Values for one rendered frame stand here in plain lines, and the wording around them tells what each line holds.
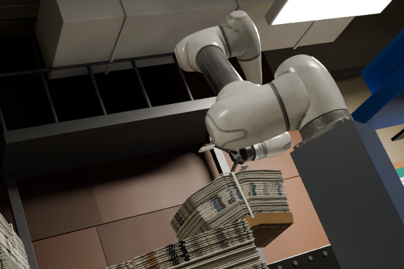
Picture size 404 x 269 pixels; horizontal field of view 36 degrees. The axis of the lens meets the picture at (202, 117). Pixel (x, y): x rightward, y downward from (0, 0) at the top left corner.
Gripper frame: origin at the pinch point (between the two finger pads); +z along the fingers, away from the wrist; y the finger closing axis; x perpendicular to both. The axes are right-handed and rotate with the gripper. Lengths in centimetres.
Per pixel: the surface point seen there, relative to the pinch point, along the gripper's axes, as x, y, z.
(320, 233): 288, 0, -240
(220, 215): -13.7, 25.2, 12.9
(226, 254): -83, 51, 54
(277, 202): -14.1, 27.8, -11.6
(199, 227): -6.5, 24.9, 19.5
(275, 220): -13.9, 33.9, -7.0
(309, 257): -25, 53, -5
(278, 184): -13.5, 21.3, -16.0
